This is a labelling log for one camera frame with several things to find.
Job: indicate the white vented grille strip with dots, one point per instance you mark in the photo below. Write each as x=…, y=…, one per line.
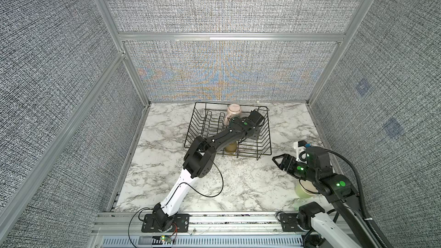
x=207, y=241

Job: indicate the pink iridescent mug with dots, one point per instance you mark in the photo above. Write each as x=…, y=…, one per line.
x=233, y=110

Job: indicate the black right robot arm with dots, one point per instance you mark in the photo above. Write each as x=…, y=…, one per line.
x=314, y=165

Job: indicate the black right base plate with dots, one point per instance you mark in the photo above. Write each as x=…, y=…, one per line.
x=288, y=222

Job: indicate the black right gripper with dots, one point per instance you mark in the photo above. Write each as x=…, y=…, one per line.
x=291, y=159

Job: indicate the black wire dish rack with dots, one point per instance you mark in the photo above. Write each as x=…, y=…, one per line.
x=208, y=119

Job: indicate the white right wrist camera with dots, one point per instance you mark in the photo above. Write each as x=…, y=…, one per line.
x=300, y=147

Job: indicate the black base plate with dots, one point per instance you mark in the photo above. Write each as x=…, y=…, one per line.
x=288, y=222
x=178, y=222

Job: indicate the aluminium front rail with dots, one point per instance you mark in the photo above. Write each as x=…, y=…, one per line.
x=200, y=223

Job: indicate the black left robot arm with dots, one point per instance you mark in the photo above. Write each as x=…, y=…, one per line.
x=198, y=162

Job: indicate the amber glass cup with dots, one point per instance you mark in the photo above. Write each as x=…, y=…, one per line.
x=232, y=147

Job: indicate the light green mug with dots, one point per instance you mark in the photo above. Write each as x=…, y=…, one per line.
x=305, y=189

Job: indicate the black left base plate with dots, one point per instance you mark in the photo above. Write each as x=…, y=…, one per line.
x=178, y=222

